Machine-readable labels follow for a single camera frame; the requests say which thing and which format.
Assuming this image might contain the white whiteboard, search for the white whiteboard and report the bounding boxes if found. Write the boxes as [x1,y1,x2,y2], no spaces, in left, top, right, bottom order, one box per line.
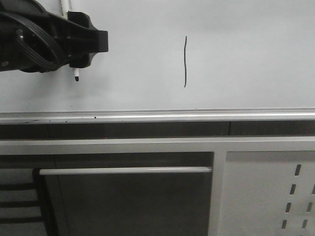
[0,0,315,113]

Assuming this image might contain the white perforated metal panel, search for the white perforated metal panel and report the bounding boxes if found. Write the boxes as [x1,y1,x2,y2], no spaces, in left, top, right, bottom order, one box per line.
[218,151,315,236]

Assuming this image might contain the aluminium whiteboard tray rail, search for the aluminium whiteboard tray rail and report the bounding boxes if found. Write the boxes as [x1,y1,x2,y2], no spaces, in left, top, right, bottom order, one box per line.
[0,108,315,125]

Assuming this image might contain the grey panel with white rail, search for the grey panel with white rail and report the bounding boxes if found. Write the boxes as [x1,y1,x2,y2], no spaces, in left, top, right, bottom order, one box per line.
[39,167,212,236]

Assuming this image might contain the black ribbed cable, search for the black ribbed cable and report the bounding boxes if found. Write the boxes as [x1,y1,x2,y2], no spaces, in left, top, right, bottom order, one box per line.
[0,11,65,70]

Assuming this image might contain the white black dry-erase marker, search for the white black dry-erase marker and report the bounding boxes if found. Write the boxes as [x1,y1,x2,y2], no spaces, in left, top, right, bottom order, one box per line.
[58,0,80,82]

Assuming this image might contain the white metal table frame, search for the white metal table frame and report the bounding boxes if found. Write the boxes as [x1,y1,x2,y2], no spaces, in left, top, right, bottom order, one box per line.
[0,137,315,236]

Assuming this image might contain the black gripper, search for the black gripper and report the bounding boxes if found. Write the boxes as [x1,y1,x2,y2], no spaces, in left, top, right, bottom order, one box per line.
[0,0,108,73]

